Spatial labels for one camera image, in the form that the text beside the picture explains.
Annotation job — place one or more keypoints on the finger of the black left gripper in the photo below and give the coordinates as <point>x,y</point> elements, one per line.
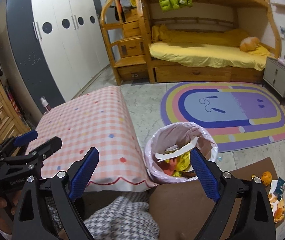
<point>48,148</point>
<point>25,139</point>

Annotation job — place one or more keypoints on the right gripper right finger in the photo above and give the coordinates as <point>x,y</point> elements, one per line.
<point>254,218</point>

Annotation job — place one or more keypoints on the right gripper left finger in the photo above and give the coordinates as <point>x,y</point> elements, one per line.
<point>33,219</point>

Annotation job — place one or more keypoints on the white paper packaging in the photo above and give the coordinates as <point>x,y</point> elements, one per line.
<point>179,152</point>

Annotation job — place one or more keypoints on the spray bottle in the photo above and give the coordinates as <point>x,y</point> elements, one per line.
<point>45,104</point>

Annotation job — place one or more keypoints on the orange peels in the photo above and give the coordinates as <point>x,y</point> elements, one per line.
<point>275,195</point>

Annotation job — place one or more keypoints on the houndstooth cloth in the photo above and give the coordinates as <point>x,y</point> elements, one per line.
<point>127,217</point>

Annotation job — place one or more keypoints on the pink checkered tablecloth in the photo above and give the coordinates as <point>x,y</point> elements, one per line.
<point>98,119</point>

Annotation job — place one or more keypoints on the rainbow oval rug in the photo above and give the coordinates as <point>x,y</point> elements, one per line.
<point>237,115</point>

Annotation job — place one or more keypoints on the white wardrobe with portholes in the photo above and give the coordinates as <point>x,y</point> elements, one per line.
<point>57,45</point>

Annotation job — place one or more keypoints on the grey nightstand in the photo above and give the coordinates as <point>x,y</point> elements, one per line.
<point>274,75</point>

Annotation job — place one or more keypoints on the yellow bed sheet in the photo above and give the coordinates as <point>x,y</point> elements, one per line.
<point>216,50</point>

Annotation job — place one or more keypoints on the orange plush pillow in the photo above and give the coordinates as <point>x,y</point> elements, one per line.
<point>249,44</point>

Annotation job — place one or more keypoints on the wooden stair drawers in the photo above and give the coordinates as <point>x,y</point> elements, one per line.
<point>124,44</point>

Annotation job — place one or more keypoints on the wooden bunk bed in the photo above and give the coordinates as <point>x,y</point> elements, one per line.
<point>206,16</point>

